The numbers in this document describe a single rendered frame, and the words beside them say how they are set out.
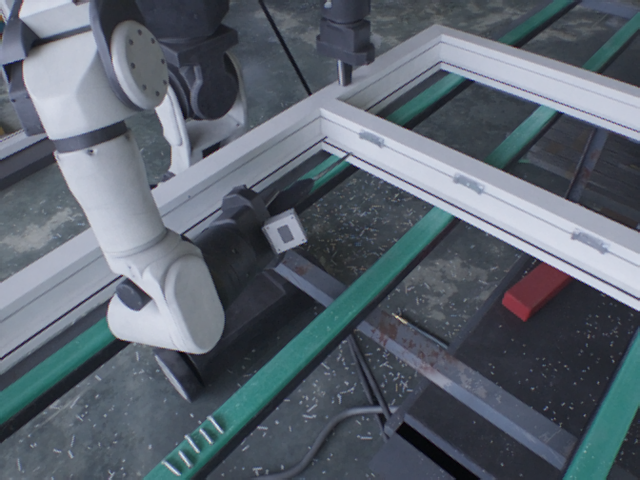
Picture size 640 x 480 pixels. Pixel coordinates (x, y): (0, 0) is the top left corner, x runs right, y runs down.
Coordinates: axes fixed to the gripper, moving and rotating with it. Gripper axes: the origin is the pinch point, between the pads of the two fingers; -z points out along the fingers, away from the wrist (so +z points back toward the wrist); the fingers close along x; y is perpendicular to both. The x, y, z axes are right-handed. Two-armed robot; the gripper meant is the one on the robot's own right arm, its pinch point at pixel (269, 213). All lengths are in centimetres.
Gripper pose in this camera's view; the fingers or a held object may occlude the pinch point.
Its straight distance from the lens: 70.9
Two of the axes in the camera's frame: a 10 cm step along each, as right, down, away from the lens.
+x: -3.9, -8.3, -3.9
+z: -4.1, 5.4, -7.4
